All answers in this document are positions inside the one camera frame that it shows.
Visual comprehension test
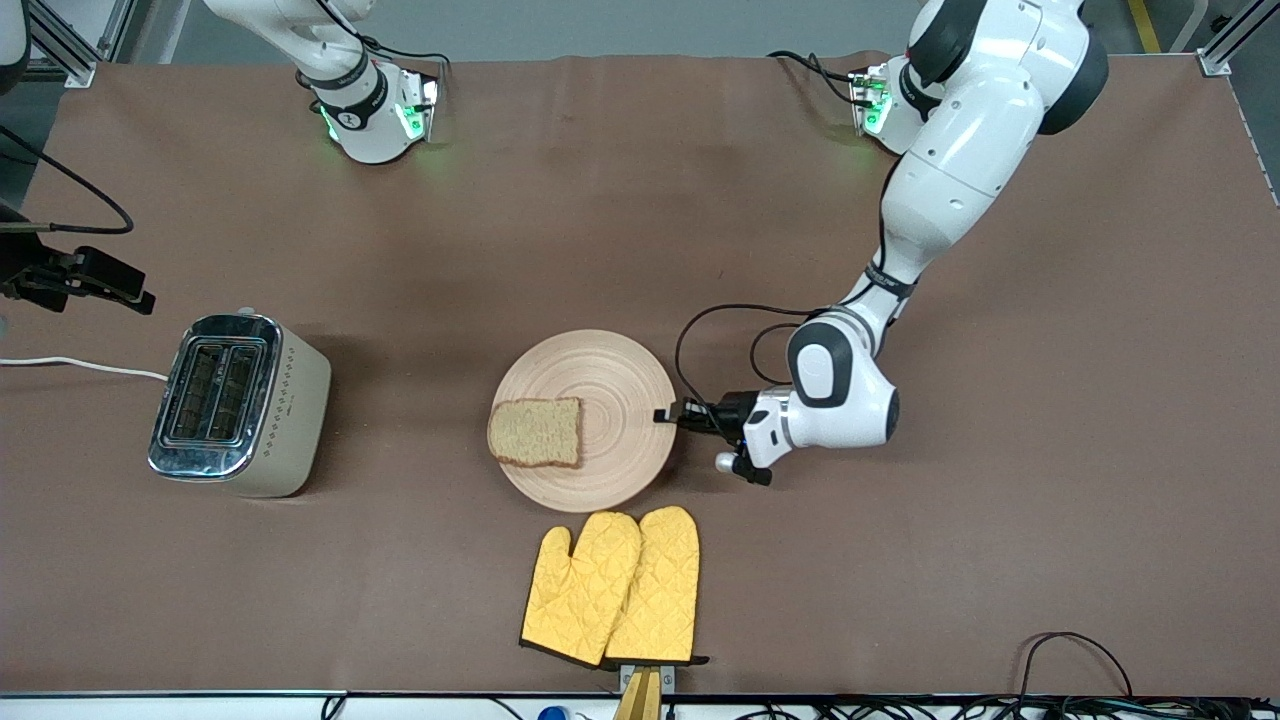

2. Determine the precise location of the round light wooden plate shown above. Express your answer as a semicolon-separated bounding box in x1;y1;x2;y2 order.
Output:
487;329;679;514

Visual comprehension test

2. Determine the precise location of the brown bread toast slice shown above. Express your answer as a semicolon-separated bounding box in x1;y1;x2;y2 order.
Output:
487;396;585;470

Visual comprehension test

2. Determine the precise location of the cream and chrome toaster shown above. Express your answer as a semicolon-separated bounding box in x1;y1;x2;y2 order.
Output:
146;307;333;500

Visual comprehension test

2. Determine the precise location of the yellow quilted oven mitt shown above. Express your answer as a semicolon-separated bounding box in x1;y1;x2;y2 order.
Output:
519;512;643;669
604;505;709;667

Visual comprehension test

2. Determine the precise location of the brown table cover sheet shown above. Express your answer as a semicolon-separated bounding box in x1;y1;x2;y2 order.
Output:
0;50;1280;697

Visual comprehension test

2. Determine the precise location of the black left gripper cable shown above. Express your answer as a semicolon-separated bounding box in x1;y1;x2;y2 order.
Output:
674;303;833;403

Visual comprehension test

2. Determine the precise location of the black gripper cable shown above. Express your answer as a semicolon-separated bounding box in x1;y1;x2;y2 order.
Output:
674;303;833;403
0;124;136;237

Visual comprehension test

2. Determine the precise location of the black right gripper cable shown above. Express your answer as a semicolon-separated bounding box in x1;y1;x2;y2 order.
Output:
0;124;136;237

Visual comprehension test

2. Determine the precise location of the white toaster power cord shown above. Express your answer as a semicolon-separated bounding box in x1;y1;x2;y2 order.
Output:
0;355;170;384

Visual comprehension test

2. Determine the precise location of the aluminium frame profile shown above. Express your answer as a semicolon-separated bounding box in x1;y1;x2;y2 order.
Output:
24;0;138;90
1196;0;1280;78

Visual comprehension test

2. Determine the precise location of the black left arm base cable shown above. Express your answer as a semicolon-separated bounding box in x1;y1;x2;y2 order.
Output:
767;49;867;107

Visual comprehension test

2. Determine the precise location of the black arm base cable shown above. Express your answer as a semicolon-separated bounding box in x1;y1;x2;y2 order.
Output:
767;49;867;107
358;34;453;79

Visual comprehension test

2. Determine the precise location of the black looped floor cable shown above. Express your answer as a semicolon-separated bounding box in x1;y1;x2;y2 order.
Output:
1014;631;1137;703

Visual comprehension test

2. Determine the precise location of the black right arm base cable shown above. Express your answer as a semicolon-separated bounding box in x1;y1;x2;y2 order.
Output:
358;34;453;79

